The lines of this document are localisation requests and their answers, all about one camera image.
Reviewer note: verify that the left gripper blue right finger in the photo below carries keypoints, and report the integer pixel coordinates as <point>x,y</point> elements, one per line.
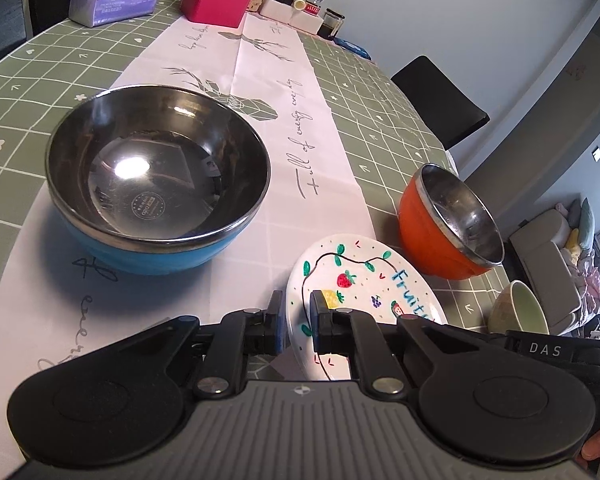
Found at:
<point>368,347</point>

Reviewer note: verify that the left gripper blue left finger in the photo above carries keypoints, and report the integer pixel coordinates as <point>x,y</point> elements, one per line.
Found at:
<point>228,345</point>

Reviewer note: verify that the white fruit painted plate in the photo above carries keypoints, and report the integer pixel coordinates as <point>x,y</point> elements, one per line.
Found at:
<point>356,272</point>

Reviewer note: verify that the green ceramic bowl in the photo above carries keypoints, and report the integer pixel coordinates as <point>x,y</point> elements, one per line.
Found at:
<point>516,308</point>

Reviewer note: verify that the orange steel bowl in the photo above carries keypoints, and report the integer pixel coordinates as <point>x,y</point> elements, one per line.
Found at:
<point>445,229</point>

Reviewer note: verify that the blue steel bowl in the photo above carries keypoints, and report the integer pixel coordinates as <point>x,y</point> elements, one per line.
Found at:
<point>154,180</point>

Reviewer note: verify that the beige sofa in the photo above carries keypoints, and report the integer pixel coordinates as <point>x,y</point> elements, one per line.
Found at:
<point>541,248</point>

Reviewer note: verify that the black chair far right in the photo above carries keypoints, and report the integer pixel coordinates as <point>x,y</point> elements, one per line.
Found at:
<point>446,111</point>

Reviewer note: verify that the blue packet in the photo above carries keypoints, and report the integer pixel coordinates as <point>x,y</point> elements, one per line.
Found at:
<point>354,48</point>

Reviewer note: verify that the dark glass jar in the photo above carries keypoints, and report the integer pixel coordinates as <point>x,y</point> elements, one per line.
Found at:
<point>332,21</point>

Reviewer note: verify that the white condiment box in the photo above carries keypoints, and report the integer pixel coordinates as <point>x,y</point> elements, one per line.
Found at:
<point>282,13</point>

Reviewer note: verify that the small wooden radio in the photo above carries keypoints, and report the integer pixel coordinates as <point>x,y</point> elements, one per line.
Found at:
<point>254,5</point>

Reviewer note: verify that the red label spice jar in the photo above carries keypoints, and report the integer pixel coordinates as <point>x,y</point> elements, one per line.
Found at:
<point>313,7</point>

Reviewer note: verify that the green checked tablecloth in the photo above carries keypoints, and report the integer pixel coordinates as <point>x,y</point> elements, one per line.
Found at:
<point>370,124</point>

